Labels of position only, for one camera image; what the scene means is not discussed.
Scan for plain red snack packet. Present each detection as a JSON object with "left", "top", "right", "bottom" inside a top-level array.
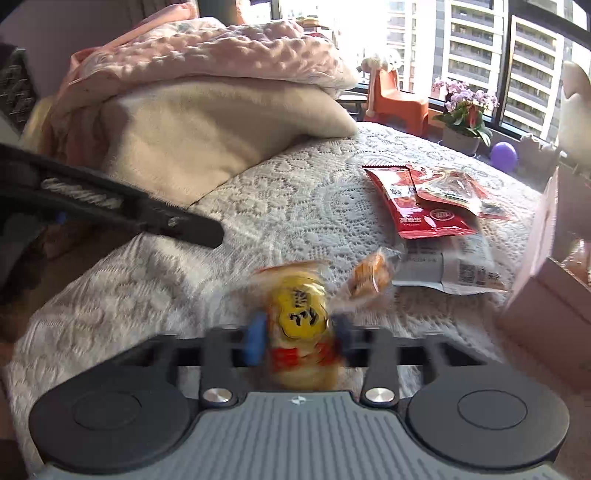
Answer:
[{"left": 362, "top": 165, "right": 481, "bottom": 240}]

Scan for light blue snack packet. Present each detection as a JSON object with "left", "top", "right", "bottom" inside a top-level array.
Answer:
[{"left": 394, "top": 233, "right": 511, "bottom": 296}]

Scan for bread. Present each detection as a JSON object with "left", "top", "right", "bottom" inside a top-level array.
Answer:
[{"left": 558, "top": 237, "right": 591, "bottom": 282}]

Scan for purple balloon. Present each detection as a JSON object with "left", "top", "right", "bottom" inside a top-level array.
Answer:
[{"left": 489, "top": 142, "right": 519, "bottom": 174}]

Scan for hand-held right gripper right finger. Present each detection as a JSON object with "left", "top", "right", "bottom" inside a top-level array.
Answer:
[{"left": 332, "top": 316, "right": 485, "bottom": 409}]

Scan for orange plastic stool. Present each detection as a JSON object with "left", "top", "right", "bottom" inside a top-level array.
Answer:
[{"left": 365, "top": 69, "right": 430, "bottom": 137}]

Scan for beige and pink blankets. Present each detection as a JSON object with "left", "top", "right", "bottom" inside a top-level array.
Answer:
[{"left": 102, "top": 76, "right": 358, "bottom": 206}]

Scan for cream upholstered chair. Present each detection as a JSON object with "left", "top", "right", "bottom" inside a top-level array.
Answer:
[{"left": 556, "top": 60, "right": 591, "bottom": 162}]

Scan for pink bobble blanket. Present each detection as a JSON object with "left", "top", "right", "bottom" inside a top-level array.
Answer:
[{"left": 21, "top": 2, "right": 358, "bottom": 153}]

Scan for white plush toy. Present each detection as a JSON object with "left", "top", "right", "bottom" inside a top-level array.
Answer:
[{"left": 360, "top": 50, "right": 402, "bottom": 75}]

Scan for potted purple orchid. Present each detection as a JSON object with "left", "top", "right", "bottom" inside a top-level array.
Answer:
[{"left": 431, "top": 78, "right": 499, "bottom": 155}]

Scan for red packet with clear window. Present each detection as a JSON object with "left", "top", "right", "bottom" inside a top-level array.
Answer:
[{"left": 406, "top": 166, "right": 511, "bottom": 221}]

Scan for white lace bedspread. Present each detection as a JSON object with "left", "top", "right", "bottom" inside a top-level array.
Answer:
[{"left": 4, "top": 122, "right": 546, "bottom": 462}]

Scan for pink cardboard box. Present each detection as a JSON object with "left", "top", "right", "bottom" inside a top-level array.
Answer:
[{"left": 496, "top": 166, "right": 591, "bottom": 384}]

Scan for long orange cracker packet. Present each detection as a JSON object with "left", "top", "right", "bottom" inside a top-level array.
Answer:
[{"left": 330, "top": 247, "right": 407, "bottom": 310}]

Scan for yellow rice cracker packet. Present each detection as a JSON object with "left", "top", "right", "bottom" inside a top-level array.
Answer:
[{"left": 252, "top": 261, "right": 345, "bottom": 393}]

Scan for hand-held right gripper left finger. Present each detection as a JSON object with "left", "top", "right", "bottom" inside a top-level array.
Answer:
[{"left": 117, "top": 316, "right": 269, "bottom": 409}]

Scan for dark patterned cloth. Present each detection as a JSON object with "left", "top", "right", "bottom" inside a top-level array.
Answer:
[{"left": 0, "top": 46, "right": 38, "bottom": 134}]

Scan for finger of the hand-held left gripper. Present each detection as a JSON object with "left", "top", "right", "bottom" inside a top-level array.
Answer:
[{"left": 134, "top": 198, "right": 225, "bottom": 250}]

